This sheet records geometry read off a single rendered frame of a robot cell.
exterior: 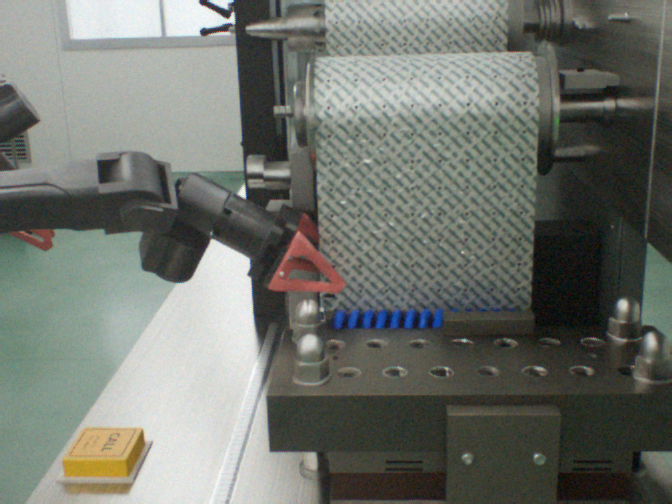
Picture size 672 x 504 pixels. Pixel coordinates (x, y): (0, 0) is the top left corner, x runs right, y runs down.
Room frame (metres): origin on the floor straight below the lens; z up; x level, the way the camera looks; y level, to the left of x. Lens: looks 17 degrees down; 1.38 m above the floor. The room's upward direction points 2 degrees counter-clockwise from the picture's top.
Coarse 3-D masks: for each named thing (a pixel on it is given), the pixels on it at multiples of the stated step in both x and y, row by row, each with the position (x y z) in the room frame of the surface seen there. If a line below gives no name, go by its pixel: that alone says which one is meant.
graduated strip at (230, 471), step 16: (272, 336) 1.15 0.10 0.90; (272, 352) 1.09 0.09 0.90; (256, 368) 1.04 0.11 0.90; (256, 384) 0.99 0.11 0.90; (256, 400) 0.95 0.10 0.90; (240, 416) 0.91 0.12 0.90; (240, 432) 0.87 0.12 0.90; (240, 448) 0.83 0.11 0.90; (224, 464) 0.80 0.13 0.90; (240, 464) 0.80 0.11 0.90; (224, 480) 0.77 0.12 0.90; (224, 496) 0.74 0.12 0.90
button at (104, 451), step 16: (80, 432) 0.84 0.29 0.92; (96, 432) 0.83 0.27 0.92; (112, 432) 0.83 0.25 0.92; (128, 432) 0.83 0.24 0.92; (80, 448) 0.80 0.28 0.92; (96, 448) 0.80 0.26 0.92; (112, 448) 0.80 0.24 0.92; (128, 448) 0.80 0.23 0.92; (64, 464) 0.78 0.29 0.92; (80, 464) 0.78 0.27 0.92; (96, 464) 0.78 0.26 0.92; (112, 464) 0.78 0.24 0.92; (128, 464) 0.78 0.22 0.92
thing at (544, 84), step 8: (536, 64) 0.92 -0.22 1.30; (544, 64) 0.92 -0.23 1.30; (544, 72) 0.91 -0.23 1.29; (544, 80) 0.90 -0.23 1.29; (544, 88) 0.90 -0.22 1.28; (544, 96) 0.89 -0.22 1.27; (544, 104) 0.89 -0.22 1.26; (544, 112) 0.89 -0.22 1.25; (544, 120) 0.89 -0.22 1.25; (544, 128) 0.89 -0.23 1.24; (544, 136) 0.89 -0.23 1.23; (544, 144) 0.90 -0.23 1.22; (544, 152) 0.91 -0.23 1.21
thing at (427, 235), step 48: (336, 192) 0.90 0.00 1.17; (384, 192) 0.89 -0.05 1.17; (432, 192) 0.89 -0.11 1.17; (480, 192) 0.89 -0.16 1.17; (528, 192) 0.88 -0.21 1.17; (336, 240) 0.90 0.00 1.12; (384, 240) 0.89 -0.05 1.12; (432, 240) 0.89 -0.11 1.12; (480, 240) 0.89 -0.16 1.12; (528, 240) 0.88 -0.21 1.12; (384, 288) 0.89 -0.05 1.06; (432, 288) 0.89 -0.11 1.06; (480, 288) 0.89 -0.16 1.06; (528, 288) 0.88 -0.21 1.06
